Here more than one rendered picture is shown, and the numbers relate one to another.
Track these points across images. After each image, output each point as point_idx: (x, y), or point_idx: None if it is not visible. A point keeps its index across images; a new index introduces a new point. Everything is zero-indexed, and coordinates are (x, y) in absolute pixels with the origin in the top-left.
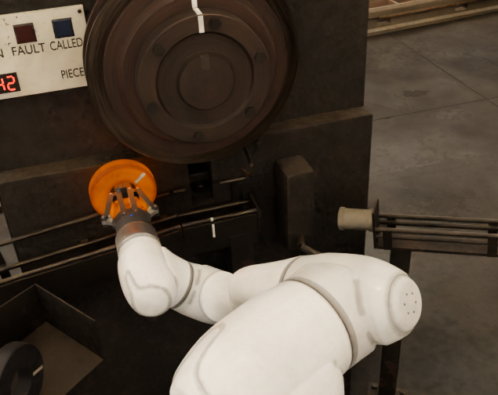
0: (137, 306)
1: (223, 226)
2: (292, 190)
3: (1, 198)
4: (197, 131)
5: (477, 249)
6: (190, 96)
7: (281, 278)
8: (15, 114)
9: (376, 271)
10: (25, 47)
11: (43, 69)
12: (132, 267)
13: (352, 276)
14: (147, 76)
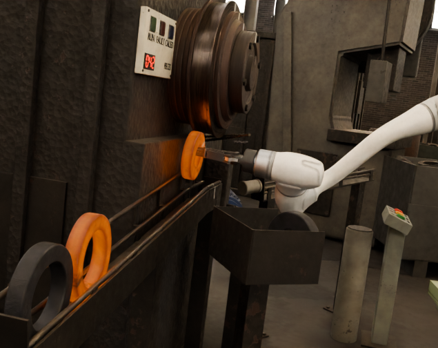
0: (320, 177)
1: (216, 190)
2: (230, 168)
3: (91, 179)
4: (245, 104)
5: None
6: (250, 79)
7: (427, 108)
8: (141, 90)
9: None
10: (160, 39)
11: (161, 58)
12: (304, 158)
13: None
14: (245, 61)
